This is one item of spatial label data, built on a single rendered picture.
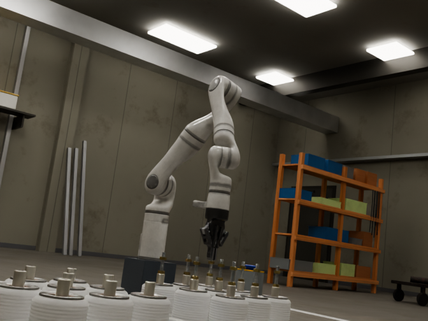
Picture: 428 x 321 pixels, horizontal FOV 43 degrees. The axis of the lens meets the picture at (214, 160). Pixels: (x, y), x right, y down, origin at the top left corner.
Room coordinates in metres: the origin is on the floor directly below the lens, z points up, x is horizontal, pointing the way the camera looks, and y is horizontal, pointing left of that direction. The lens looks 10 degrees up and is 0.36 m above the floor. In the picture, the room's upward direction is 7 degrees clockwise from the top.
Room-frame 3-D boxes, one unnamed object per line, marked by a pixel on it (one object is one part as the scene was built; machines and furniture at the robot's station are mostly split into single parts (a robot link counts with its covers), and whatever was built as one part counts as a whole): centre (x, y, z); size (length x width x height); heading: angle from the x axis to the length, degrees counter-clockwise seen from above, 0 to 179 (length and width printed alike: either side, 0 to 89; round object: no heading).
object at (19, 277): (1.02, 0.33, 0.26); 0.02 x 0.02 x 0.03
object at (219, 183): (1.72, -0.02, 0.62); 0.09 x 0.07 x 0.15; 100
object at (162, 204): (2.02, 0.19, 0.54); 0.09 x 0.09 x 0.17; 59
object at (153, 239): (2.02, 0.19, 0.39); 0.09 x 0.09 x 0.17; 39
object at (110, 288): (1.05, 0.17, 0.26); 0.02 x 0.02 x 0.03
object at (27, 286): (1.02, 0.33, 0.25); 0.08 x 0.08 x 0.01
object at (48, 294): (0.95, 0.23, 0.25); 0.08 x 0.08 x 0.01
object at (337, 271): (8.85, -2.04, 1.04); 2.36 x 0.61 x 2.07; 128
